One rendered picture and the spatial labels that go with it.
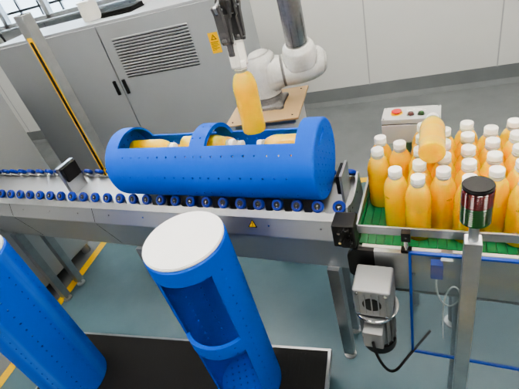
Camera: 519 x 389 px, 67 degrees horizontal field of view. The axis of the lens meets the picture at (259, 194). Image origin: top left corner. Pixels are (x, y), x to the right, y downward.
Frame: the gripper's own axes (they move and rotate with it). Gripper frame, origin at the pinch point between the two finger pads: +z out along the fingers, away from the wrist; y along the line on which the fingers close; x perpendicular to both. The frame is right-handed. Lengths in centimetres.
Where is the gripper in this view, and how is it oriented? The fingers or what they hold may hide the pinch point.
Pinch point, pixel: (237, 55)
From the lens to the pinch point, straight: 121.0
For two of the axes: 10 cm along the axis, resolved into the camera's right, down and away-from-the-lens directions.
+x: 8.9, 0.4, -4.6
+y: -4.1, 5.2, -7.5
